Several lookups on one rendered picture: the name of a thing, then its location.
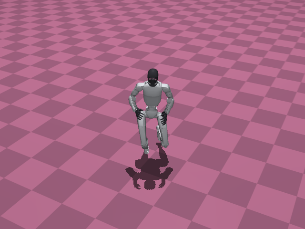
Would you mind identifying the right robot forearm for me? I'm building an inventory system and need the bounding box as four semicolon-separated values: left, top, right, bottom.
129;96;138;112

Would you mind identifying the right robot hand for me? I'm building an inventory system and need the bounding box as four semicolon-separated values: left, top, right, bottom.
135;108;143;120

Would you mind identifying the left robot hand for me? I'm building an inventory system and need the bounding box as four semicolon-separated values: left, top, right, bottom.
160;112;167;125

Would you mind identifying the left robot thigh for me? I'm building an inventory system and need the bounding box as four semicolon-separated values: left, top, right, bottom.
157;112;168;147

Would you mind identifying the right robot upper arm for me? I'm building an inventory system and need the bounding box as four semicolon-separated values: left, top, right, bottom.
130;83;144;101

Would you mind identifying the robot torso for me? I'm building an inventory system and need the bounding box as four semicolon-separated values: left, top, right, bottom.
143;81;162;119

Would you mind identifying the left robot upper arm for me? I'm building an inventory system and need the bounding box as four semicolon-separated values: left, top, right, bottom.
162;83;173;103

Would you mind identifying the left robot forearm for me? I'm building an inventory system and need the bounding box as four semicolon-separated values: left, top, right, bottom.
161;99;174;115

